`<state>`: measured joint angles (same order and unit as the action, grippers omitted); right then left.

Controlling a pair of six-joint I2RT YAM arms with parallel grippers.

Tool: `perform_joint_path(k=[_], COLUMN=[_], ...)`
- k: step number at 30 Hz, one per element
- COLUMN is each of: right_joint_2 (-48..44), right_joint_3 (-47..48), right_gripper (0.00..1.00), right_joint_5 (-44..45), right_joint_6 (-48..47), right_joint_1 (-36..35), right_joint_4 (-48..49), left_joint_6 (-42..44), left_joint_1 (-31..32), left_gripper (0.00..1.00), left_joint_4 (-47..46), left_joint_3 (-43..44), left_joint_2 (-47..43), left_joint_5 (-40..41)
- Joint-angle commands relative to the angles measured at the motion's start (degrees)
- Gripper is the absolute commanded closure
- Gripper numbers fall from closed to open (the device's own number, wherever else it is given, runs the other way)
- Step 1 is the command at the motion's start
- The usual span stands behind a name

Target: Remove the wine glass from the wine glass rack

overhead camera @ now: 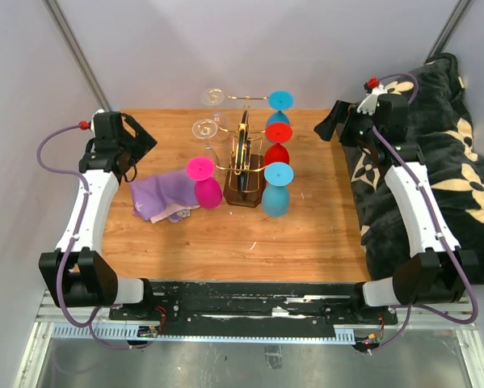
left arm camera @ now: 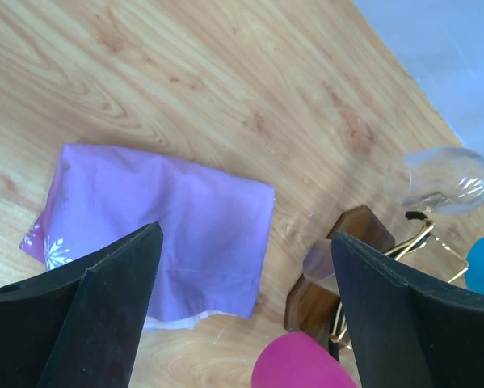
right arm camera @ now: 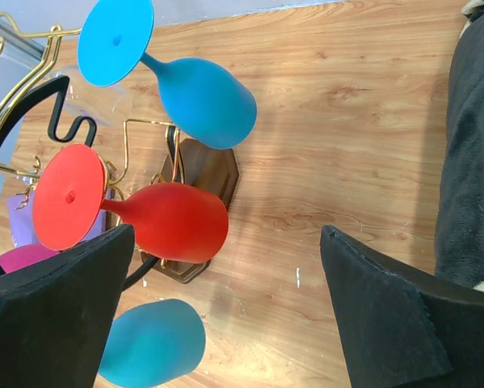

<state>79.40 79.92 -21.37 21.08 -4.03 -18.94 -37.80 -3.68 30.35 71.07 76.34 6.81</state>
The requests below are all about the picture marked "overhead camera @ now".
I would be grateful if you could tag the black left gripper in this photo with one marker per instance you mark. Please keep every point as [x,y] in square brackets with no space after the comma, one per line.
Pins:
[142,143]

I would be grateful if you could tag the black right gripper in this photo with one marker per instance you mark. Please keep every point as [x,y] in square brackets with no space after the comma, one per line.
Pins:
[341,112]

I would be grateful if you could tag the purple cloth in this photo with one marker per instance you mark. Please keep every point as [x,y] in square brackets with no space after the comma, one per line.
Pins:
[167,196]

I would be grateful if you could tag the red wine glass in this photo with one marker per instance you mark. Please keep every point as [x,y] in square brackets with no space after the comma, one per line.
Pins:
[278,133]

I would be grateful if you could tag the blue wine glass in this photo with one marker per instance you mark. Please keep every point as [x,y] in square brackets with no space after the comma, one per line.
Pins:
[276,198]
[279,102]

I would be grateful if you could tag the pink wine glass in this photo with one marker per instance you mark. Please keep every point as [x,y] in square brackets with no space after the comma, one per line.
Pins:
[206,188]

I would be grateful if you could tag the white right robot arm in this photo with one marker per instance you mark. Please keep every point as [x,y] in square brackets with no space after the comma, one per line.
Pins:
[437,267]

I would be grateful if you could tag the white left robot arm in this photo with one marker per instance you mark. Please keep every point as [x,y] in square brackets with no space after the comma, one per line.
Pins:
[75,272]

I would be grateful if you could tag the front clear wine glass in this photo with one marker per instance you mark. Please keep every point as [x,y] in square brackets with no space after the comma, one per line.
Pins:
[205,130]

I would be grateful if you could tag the clear wine glass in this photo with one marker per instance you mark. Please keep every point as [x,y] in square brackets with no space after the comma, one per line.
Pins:
[205,130]
[214,98]

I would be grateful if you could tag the rear clear wine glass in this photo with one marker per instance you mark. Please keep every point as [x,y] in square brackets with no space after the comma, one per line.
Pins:
[214,98]

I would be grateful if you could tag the black floral blanket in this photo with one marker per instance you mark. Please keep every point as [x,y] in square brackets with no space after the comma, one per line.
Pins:
[440,123]

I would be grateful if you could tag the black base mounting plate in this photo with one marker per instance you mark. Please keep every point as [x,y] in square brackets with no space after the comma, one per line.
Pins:
[254,311]

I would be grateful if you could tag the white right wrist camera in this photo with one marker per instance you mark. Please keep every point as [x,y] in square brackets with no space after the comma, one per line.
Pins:
[374,88]

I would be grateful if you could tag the gold wire wine glass rack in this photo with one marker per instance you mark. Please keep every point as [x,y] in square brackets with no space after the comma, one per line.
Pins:
[241,178]

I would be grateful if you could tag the right aluminium frame post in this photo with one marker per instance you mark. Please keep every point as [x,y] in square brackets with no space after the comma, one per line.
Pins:
[443,42]

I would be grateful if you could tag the aluminium frame post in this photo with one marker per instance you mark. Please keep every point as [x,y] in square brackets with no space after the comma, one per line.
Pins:
[58,17]
[443,42]

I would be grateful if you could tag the left aluminium frame post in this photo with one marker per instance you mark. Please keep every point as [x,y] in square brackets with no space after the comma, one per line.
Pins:
[58,17]

